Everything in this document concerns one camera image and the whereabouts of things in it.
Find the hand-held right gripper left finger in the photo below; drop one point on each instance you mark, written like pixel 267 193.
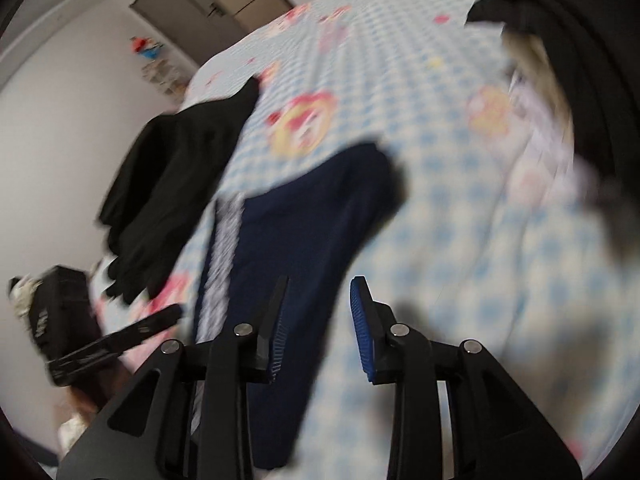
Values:
pixel 265 345

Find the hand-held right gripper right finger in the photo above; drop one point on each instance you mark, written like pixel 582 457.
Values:
pixel 362 330

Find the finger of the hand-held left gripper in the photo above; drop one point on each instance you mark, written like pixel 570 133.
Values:
pixel 120 342

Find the navy garment with white stripes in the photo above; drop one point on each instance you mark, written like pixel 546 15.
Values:
pixel 310 220

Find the blue checked printed blanket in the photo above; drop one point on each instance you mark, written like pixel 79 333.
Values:
pixel 450 260

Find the black garment pile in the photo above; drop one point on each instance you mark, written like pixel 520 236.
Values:
pixel 170 180

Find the white crumpled garment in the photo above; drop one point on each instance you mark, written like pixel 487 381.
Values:
pixel 545 145

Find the cream garment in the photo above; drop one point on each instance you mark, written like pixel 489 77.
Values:
pixel 535 65

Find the grey door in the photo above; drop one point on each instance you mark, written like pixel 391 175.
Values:
pixel 175 10

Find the black folded garment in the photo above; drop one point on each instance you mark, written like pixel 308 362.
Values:
pixel 575 35

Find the red and blue wall toy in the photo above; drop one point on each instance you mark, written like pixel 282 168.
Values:
pixel 147 47

